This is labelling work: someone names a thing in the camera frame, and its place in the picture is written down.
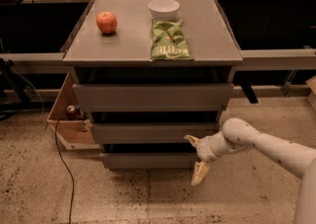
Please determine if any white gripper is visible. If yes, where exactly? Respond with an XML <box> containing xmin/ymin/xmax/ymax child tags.
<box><xmin>184</xmin><ymin>135</ymin><xmax>218</xmax><ymax>187</ymax></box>

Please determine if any grey bottom drawer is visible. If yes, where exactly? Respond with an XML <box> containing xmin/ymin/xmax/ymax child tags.
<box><xmin>101</xmin><ymin>153</ymin><xmax>199</xmax><ymax>170</ymax></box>

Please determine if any grey drawer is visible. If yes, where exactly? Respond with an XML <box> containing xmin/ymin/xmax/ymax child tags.
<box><xmin>90</xmin><ymin>122</ymin><xmax>219</xmax><ymax>144</ymax></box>
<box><xmin>101</xmin><ymin>153</ymin><xmax>199</xmax><ymax>170</ymax></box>
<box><xmin>72</xmin><ymin>84</ymin><xmax>233</xmax><ymax>112</ymax></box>

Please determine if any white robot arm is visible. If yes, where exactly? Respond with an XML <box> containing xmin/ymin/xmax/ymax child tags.
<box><xmin>185</xmin><ymin>118</ymin><xmax>316</xmax><ymax>224</ymax></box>

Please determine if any grey middle drawer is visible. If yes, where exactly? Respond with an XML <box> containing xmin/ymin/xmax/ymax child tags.
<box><xmin>90</xmin><ymin>122</ymin><xmax>219</xmax><ymax>144</ymax></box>

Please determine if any grey drawer cabinet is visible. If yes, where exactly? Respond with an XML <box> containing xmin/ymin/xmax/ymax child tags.
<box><xmin>59</xmin><ymin>0</ymin><xmax>244</xmax><ymax>171</ymax></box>

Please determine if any grey top drawer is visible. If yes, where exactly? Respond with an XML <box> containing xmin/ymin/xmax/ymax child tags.
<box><xmin>72</xmin><ymin>84</ymin><xmax>233</xmax><ymax>112</ymax></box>

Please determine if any green chip bag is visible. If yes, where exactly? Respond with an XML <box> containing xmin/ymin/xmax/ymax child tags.
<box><xmin>150</xmin><ymin>20</ymin><xmax>194</xmax><ymax>61</ymax></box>

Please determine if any wooden box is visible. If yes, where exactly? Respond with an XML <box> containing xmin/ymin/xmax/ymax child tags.
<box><xmin>47</xmin><ymin>74</ymin><xmax>100</xmax><ymax>150</ymax></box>

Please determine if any red soda can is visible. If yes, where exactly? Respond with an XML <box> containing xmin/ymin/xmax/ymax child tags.
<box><xmin>66</xmin><ymin>105</ymin><xmax>82</xmax><ymax>120</ymax></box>

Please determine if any white bowl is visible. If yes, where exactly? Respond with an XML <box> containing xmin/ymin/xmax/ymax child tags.
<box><xmin>148</xmin><ymin>0</ymin><xmax>180</xmax><ymax>21</ymax></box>

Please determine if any red apple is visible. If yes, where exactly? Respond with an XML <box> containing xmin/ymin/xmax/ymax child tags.
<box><xmin>96</xmin><ymin>12</ymin><xmax>118</xmax><ymax>35</ymax></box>

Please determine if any grey metal frame rail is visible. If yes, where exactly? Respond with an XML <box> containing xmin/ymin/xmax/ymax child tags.
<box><xmin>0</xmin><ymin>48</ymin><xmax>316</xmax><ymax>74</ymax></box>

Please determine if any black floor cable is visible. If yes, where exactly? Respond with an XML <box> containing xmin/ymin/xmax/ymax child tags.
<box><xmin>53</xmin><ymin>117</ymin><xmax>76</xmax><ymax>224</ymax></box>

